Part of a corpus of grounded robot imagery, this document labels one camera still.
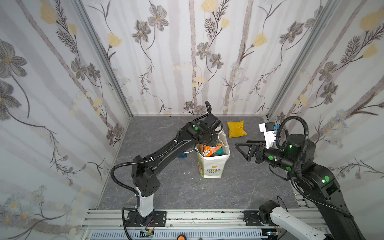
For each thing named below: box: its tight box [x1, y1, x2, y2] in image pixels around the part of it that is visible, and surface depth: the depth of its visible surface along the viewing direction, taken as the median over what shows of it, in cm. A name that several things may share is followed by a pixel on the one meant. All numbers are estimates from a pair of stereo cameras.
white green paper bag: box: [195, 129, 231, 179], surface depth 77 cm
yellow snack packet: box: [227, 120, 248, 138], surface depth 111 cm
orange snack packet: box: [199, 143, 224, 157], surface depth 75 cm
